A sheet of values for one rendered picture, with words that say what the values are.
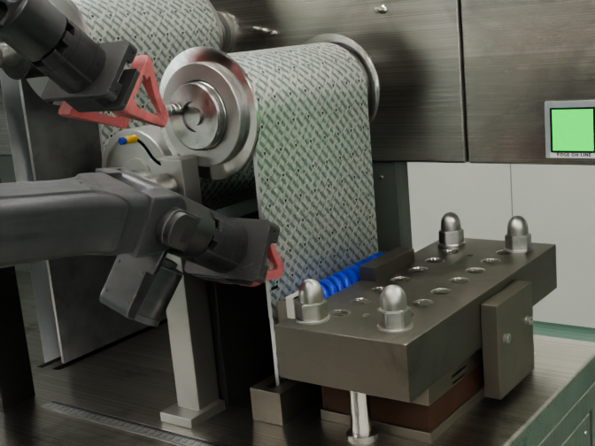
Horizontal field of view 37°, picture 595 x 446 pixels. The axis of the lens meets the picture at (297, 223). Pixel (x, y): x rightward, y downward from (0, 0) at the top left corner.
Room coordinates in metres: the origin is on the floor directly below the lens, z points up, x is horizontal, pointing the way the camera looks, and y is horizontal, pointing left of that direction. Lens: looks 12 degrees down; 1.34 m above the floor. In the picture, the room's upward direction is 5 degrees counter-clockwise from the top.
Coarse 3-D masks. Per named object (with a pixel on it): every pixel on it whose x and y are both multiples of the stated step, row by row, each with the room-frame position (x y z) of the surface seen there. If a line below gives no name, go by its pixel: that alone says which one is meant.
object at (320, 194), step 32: (256, 160) 0.97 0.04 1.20; (288, 160) 1.01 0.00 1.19; (320, 160) 1.06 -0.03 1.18; (352, 160) 1.12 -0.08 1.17; (288, 192) 1.01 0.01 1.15; (320, 192) 1.06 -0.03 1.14; (352, 192) 1.11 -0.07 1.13; (288, 224) 1.00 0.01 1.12; (320, 224) 1.05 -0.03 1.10; (352, 224) 1.11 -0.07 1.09; (288, 256) 1.00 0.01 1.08; (320, 256) 1.05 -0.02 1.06; (352, 256) 1.10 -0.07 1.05; (288, 288) 0.99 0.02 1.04
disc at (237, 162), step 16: (192, 48) 1.01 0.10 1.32; (208, 48) 0.99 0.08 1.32; (176, 64) 1.02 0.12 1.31; (224, 64) 0.98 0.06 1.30; (240, 80) 0.97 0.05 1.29; (256, 96) 0.96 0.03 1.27; (256, 112) 0.96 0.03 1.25; (256, 128) 0.96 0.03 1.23; (256, 144) 0.96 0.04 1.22; (240, 160) 0.97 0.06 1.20; (208, 176) 1.00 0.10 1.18; (224, 176) 0.99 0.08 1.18
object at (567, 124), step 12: (552, 120) 1.09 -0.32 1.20; (564, 120) 1.08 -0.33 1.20; (576, 120) 1.07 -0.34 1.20; (588, 120) 1.06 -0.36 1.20; (552, 132) 1.09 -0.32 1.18; (564, 132) 1.08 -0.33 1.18; (576, 132) 1.07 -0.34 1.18; (588, 132) 1.06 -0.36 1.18; (552, 144) 1.09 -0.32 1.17; (564, 144) 1.08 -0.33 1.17; (576, 144) 1.07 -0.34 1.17; (588, 144) 1.06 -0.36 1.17
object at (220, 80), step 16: (192, 64) 0.99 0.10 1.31; (208, 64) 0.99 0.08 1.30; (176, 80) 1.01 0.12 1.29; (192, 80) 1.00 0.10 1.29; (208, 80) 0.98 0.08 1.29; (224, 80) 0.97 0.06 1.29; (224, 96) 0.97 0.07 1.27; (240, 96) 0.97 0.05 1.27; (240, 112) 0.96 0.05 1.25; (240, 128) 0.96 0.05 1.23; (176, 144) 1.02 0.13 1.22; (224, 144) 0.97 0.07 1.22; (240, 144) 0.97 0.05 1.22; (208, 160) 0.99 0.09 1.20; (224, 160) 0.98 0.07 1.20
